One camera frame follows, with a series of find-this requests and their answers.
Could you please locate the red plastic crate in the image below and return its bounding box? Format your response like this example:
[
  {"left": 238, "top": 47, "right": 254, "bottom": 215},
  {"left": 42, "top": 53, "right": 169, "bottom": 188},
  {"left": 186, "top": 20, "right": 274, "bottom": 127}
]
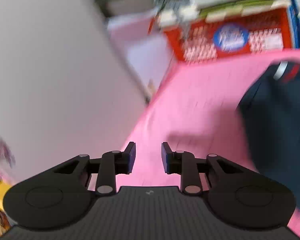
[{"left": 163, "top": 8, "right": 294, "bottom": 63}]

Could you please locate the pink towel table cover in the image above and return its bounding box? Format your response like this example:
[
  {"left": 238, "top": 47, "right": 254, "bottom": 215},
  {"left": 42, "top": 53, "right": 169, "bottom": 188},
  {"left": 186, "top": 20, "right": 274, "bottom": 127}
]
[{"left": 86, "top": 49, "right": 300, "bottom": 238}]

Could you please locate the navy and white jacket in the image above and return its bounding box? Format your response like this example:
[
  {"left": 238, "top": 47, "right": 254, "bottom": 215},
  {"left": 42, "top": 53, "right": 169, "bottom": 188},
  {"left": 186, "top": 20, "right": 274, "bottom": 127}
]
[{"left": 238, "top": 61, "right": 300, "bottom": 209}]

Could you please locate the white board panel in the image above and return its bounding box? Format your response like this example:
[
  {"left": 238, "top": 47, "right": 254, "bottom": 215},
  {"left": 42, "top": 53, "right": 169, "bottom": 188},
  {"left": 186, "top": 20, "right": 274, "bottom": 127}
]
[{"left": 0, "top": 0, "right": 145, "bottom": 182}]

